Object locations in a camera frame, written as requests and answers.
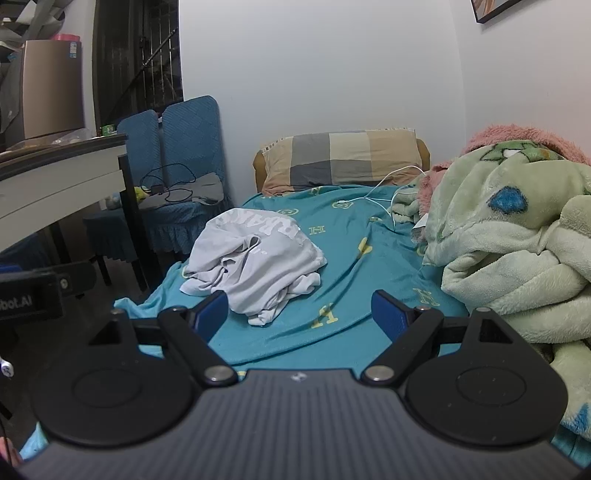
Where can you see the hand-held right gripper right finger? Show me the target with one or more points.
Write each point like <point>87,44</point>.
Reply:
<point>388,314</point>

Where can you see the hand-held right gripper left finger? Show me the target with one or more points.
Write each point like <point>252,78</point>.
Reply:
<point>213,313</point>

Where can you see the white t-shirt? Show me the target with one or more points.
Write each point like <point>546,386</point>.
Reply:
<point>251,265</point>

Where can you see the teal printed bed sheet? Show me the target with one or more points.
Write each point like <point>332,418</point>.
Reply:
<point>341,258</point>

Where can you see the white table with black legs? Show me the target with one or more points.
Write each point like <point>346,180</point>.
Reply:
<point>60,170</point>

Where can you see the grey cloth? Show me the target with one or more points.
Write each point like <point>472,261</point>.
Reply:
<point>203,189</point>

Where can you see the yellow-green plush toy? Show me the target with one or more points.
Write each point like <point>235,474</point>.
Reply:
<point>141,193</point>

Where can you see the green fleece blanket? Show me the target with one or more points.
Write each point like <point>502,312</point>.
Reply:
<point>512,240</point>

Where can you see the brown bed headboard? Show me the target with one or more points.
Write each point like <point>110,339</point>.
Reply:
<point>258,173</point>

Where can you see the plaid pillow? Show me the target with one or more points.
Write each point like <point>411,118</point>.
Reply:
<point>341,157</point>

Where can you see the wide blue covered chair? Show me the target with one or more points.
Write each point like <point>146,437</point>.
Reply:
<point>191,138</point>

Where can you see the narrow blue covered chair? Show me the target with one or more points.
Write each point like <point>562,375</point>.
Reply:
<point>138,143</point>

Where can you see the brown cardboard box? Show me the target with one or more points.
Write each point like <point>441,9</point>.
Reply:
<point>51,87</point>

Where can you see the pink fleece blanket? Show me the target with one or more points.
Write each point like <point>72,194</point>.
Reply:
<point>517,136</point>

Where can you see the dark barred window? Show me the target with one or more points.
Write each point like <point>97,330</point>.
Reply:
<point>138,60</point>

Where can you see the framed wall picture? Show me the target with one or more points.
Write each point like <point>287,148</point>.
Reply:
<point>494,9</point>

